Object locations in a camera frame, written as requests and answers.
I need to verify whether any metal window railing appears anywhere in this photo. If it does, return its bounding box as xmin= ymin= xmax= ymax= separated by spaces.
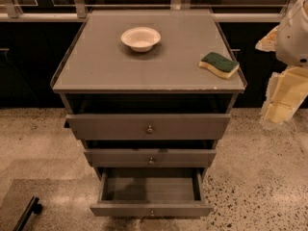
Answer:
xmin=0 ymin=0 xmax=297 ymax=22

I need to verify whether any grey middle drawer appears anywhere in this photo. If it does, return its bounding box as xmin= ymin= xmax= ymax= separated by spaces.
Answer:
xmin=85 ymin=149 xmax=216 ymax=167

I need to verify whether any white bowl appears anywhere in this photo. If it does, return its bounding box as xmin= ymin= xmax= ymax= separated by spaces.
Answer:
xmin=120 ymin=27 xmax=161 ymax=53

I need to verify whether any grey top drawer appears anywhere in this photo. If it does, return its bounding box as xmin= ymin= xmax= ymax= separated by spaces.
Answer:
xmin=66 ymin=114 xmax=231 ymax=141

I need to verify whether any grey open bottom drawer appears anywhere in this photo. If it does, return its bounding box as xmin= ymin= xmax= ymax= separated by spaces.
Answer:
xmin=90 ymin=168 xmax=213 ymax=218

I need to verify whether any black bar on floor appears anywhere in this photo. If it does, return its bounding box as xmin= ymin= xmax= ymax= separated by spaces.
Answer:
xmin=13 ymin=196 xmax=42 ymax=231

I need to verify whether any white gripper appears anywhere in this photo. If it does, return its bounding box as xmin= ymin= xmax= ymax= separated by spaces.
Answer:
xmin=255 ymin=0 xmax=308 ymax=124

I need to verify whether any grey drawer cabinet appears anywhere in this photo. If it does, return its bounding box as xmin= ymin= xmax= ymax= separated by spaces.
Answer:
xmin=50 ymin=9 xmax=248 ymax=219

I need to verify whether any green and yellow sponge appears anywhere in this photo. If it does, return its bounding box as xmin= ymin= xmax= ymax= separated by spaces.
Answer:
xmin=198 ymin=52 xmax=240 ymax=79

